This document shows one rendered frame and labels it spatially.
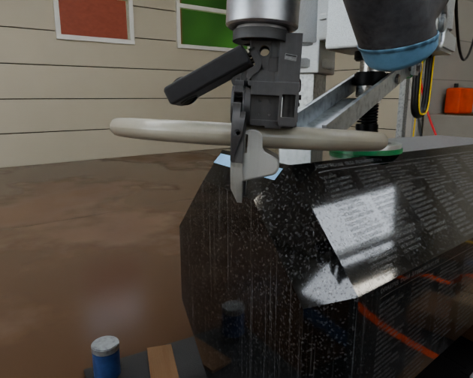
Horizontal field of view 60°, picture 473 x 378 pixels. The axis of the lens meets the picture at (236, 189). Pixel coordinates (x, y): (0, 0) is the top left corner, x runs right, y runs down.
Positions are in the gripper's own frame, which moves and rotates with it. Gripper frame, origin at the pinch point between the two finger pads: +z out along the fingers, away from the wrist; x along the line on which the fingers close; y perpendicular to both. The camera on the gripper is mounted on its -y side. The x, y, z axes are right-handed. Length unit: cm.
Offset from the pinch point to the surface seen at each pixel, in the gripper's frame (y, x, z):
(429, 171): 52, 78, 4
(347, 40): 22, 71, -32
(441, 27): 50, 78, -38
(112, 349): -50, 79, 76
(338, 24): 20, 72, -37
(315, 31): 19, 161, -53
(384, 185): 35, 63, 7
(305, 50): 15, 164, -44
